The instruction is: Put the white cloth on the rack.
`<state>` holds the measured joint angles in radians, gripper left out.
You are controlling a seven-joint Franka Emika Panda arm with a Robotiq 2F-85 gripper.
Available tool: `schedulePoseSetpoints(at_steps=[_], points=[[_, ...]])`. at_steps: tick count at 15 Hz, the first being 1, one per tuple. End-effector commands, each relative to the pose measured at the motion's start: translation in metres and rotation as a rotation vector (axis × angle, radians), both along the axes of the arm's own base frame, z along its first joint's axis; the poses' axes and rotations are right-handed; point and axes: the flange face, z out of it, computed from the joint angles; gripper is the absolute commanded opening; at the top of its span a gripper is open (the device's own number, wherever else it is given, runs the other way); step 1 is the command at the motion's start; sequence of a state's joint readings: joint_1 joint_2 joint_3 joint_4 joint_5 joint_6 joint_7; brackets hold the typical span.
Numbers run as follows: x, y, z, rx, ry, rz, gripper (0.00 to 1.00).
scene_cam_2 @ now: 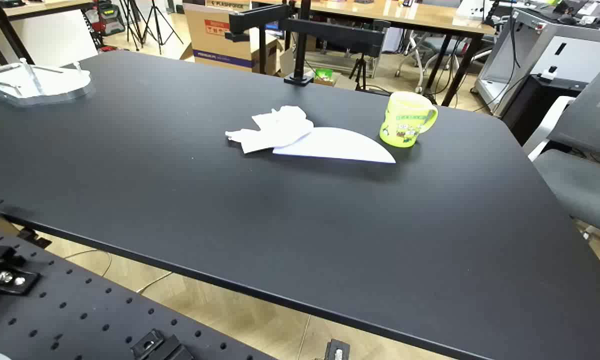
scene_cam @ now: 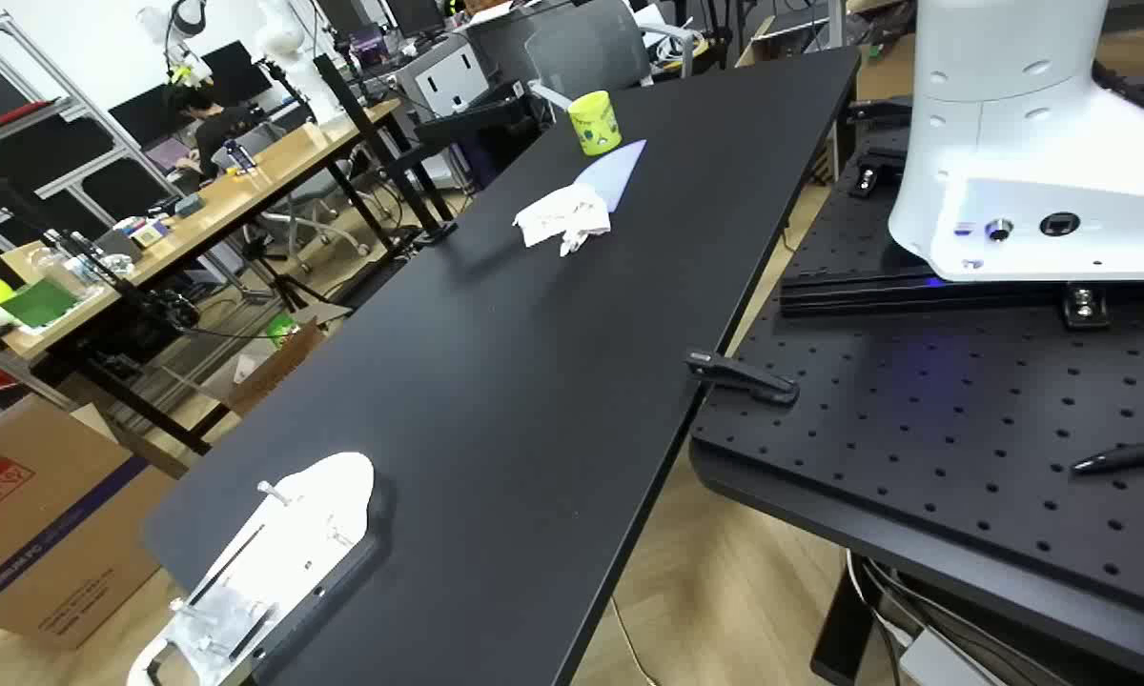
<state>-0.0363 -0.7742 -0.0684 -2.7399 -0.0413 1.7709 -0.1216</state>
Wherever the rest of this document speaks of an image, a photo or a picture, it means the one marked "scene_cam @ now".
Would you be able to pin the white cloth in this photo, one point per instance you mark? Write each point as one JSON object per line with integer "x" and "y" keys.
{"x": 571, "y": 214}

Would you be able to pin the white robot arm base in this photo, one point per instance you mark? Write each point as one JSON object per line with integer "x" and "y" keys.
{"x": 1018, "y": 162}

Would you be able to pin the black clamp lever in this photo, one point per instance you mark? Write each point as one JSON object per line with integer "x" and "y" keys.
{"x": 745, "y": 378}

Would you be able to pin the yellow-green cup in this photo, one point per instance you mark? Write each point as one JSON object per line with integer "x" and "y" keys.
{"x": 596, "y": 124}

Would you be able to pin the grey office chair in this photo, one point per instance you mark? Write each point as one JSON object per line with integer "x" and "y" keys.
{"x": 564, "y": 42}

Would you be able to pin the black perforated mounting board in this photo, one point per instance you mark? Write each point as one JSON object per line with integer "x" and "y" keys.
{"x": 944, "y": 443}

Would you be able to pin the green mat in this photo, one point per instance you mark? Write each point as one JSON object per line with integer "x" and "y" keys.
{"x": 41, "y": 301}

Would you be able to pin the cardboard box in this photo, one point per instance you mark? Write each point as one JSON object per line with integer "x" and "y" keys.
{"x": 71, "y": 522}

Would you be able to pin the black pen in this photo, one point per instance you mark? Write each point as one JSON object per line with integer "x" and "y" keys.
{"x": 1115, "y": 460}

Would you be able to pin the black mounting rail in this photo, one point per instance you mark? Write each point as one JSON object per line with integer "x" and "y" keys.
{"x": 925, "y": 289}

